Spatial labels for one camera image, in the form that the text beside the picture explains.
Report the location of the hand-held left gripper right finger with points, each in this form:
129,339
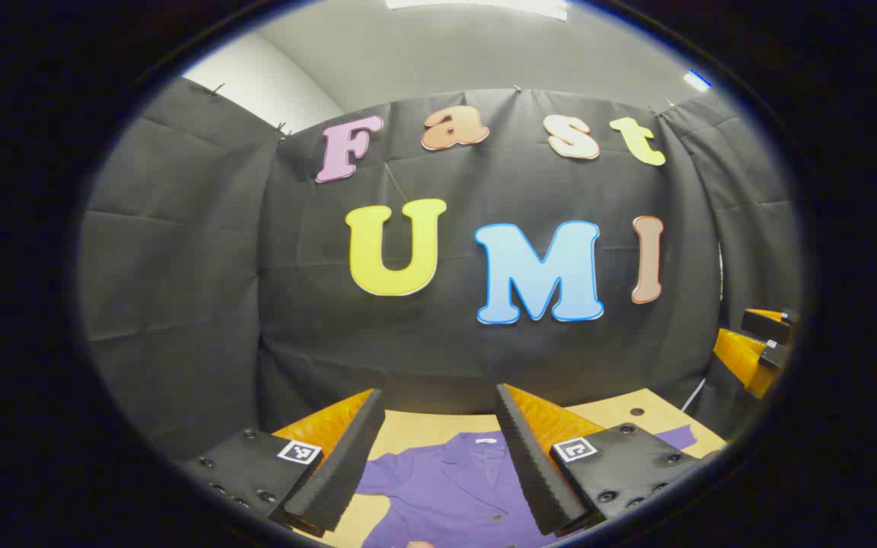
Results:
534,472

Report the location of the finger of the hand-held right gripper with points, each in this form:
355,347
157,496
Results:
739,358
770,326

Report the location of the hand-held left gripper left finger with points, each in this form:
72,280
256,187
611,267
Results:
339,472

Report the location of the purple button shirt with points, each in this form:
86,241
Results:
446,487

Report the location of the black backdrop cloth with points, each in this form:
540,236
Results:
446,350

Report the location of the small ceiling light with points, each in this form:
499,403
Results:
698,80

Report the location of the long ceiling light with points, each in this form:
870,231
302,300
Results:
484,6

